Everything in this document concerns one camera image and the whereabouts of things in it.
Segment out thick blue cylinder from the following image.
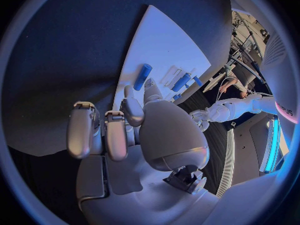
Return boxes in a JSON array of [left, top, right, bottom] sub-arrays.
[[172, 72, 193, 92]]

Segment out white cable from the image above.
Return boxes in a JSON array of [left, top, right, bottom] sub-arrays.
[[216, 76, 239, 103]]

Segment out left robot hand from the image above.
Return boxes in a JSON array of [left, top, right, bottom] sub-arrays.
[[188, 109, 212, 133]]

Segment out glowing light bar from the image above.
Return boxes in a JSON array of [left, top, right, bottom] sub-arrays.
[[259, 114, 282, 174]]

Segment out white task board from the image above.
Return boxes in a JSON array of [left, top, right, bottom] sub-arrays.
[[111, 4, 212, 111]]

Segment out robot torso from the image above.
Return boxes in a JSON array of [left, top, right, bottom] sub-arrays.
[[227, 0, 300, 128]]

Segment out person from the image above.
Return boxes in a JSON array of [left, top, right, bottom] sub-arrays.
[[219, 77, 250, 99]]

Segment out medium blue cylinder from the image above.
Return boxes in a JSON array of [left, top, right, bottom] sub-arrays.
[[132, 63, 154, 91]]

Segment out thin blue cylinder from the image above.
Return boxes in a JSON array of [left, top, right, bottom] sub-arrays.
[[192, 75, 204, 87]]

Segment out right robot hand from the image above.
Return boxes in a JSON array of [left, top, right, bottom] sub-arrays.
[[65, 77, 220, 225]]

